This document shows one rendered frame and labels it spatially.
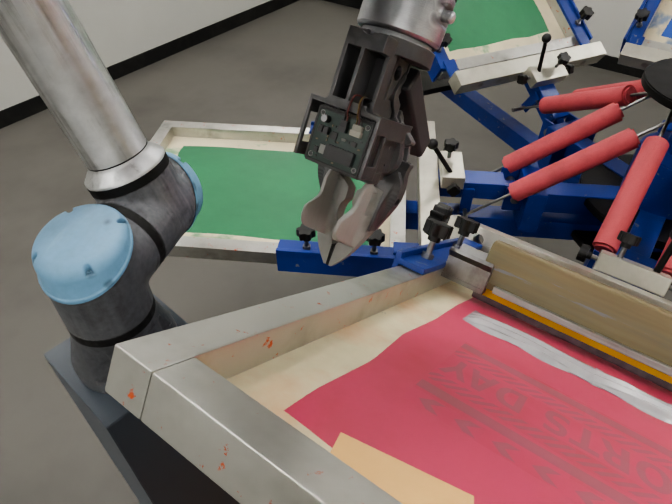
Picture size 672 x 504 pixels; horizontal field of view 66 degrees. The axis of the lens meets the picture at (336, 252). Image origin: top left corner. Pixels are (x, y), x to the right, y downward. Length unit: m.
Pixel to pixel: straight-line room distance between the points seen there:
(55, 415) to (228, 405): 2.04
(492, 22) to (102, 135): 1.51
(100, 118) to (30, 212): 2.69
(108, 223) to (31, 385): 1.85
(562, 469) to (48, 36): 0.68
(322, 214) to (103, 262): 0.28
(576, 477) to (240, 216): 1.09
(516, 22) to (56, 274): 1.71
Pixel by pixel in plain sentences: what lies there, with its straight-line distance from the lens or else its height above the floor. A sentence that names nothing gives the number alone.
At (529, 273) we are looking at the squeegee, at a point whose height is 1.28.
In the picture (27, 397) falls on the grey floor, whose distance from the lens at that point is 2.47.
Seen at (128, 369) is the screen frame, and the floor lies 1.55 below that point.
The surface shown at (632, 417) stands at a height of 1.29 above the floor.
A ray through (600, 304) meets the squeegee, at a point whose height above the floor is 1.28.
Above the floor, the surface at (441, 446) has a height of 1.44.
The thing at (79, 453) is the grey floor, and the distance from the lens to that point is 2.24.
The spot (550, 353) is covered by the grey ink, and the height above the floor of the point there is 1.26.
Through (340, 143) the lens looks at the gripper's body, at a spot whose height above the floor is 1.61.
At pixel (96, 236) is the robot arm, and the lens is 0.68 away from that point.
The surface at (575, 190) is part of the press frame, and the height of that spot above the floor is 1.02.
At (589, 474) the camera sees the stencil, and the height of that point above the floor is 1.39.
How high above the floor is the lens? 1.84
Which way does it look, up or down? 43 degrees down
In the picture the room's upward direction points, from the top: straight up
